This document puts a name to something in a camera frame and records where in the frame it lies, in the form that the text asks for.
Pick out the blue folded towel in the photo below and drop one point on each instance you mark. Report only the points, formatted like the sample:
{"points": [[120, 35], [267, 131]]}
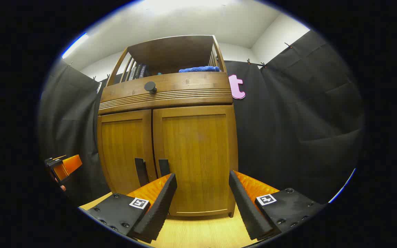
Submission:
{"points": [[198, 69]]}

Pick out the dark blue book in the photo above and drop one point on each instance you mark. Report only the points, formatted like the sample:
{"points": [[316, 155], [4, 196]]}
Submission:
{"points": [[143, 71]]}

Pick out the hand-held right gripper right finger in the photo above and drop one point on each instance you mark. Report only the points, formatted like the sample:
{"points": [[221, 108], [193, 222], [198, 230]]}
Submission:
{"points": [[248, 210]]}

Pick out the light grey book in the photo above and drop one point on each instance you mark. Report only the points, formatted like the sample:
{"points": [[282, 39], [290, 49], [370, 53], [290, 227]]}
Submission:
{"points": [[132, 73]]}

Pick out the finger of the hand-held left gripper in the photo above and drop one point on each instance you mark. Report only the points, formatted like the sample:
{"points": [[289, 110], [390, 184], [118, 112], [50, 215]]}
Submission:
{"points": [[69, 165]]}

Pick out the wooden double-door shoe cabinet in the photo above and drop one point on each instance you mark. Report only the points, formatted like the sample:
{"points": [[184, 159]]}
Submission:
{"points": [[171, 51]]}

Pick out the black round drawer knob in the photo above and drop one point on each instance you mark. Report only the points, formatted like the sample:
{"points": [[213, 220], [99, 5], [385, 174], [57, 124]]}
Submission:
{"points": [[150, 86]]}

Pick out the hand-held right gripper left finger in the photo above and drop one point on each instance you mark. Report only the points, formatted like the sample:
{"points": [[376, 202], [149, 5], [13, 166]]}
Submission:
{"points": [[157, 210]]}

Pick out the black backdrop cloth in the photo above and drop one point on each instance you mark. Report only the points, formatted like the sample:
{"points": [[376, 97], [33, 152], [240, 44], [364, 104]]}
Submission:
{"points": [[288, 120]]}

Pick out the wooden shoe cabinet door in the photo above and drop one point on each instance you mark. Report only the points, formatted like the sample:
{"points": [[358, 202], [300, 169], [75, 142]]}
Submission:
{"points": [[122, 148], [198, 144]]}

